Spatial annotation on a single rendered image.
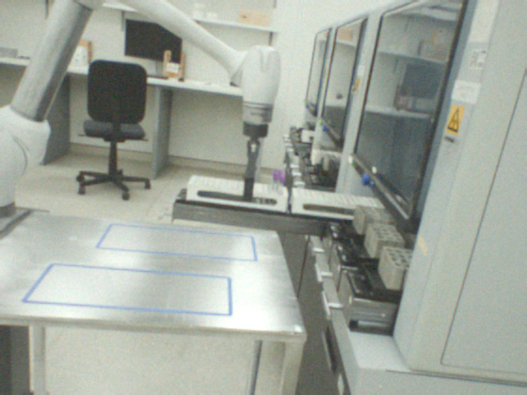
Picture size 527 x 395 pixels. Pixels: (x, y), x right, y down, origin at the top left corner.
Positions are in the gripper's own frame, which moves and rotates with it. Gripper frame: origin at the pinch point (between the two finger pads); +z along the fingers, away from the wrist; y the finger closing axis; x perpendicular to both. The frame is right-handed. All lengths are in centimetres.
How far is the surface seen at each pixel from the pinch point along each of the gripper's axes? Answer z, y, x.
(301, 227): 7.9, 6.8, 17.0
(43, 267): 4, 57, -37
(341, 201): -0.3, 3.2, 28.1
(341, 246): 4.5, 27.8, 24.8
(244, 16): -69, -324, -19
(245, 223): 8.7, 6.7, 0.1
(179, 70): -15, -324, -74
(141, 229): 3.7, 32.4, -24.5
